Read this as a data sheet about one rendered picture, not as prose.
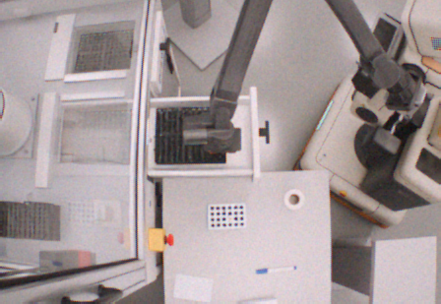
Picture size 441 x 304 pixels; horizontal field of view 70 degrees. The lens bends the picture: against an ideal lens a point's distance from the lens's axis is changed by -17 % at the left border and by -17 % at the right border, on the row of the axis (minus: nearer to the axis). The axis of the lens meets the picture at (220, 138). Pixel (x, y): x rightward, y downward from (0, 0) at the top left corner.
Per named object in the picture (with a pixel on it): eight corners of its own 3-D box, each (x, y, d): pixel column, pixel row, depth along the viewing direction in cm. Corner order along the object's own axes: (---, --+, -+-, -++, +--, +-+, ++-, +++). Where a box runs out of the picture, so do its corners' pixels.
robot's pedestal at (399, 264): (370, 236, 193) (438, 233, 120) (368, 286, 185) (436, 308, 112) (322, 239, 194) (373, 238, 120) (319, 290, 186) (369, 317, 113)
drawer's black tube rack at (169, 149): (225, 112, 125) (224, 106, 119) (226, 165, 121) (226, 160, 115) (158, 114, 126) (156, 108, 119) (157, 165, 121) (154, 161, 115)
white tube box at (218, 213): (244, 204, 125) (245, 203, 121) (245, 228, 123) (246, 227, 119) (208, 205, 125) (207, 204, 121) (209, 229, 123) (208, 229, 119)
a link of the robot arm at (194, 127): (229, 109, 86) (226, 91, 93) (179, 113, 86) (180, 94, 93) (231, 151, 93) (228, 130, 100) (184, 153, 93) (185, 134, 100)
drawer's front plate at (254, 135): (253, 98, 128) (256, 86, 118) (257, 182, 121) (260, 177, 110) (248, 98, 128) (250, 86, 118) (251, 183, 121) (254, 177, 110)
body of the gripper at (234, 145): (204, 129, 106) (203, 121, 98) (240, 129, 106) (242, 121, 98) (204, 152, 104) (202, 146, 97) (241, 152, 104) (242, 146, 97)
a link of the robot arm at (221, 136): (235, 138, 91) (233, 115, 93) (207, 140, 91) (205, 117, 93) (234, 144, 98) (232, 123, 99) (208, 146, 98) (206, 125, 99)
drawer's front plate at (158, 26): (165, 26, 137) (160, 10, 126) (160, 93, 129) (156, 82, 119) (160, 26, 137) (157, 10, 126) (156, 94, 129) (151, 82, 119)
